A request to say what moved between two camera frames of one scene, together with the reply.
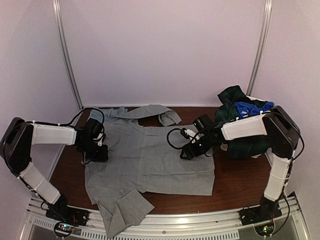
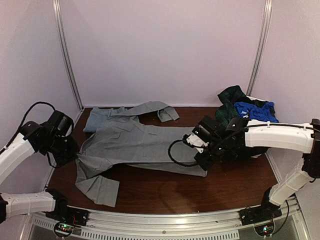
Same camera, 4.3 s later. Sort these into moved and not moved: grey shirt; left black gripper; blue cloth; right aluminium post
Moved: left black gripper; grey shirt
Not moved: blue cloth; right aluminium post
